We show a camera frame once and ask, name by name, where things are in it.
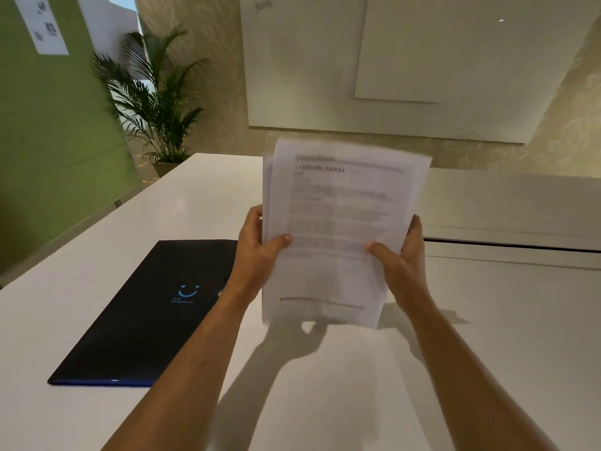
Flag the person's left hand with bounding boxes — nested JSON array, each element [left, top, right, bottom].
[[220, 205, 293, 308]]

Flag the person's right hand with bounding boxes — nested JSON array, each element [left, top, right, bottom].
[[365, 214, 435, 320]]

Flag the printed white paper sheets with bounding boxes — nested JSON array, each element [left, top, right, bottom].
[[260, 137, 433, 330]]

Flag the black folder with smiley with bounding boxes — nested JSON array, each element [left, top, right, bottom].
[[46, 239, 239, 388]]

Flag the person's left forearm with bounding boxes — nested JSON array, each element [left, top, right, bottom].
[[101, 288, 250, 451]]

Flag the person's right forearm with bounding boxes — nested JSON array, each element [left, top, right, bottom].
[[406, 298, 557, 451]]

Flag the beige plant pot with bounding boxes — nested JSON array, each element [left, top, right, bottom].
[[151, 160, 182, 179]]

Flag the green palm plant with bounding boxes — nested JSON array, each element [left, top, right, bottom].
[[89, 25, 210, 165]]

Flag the table cable slot cover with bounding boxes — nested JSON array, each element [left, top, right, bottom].
[[421, 225, 601, 272]]

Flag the large white wall board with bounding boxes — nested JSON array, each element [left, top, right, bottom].
[[239, 0, 601, 145]]

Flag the small white wall panel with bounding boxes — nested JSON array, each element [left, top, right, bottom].
[[353, 0, 470, 104]]

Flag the white wall notice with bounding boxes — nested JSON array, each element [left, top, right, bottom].
[[11, 0, 70, 56]]

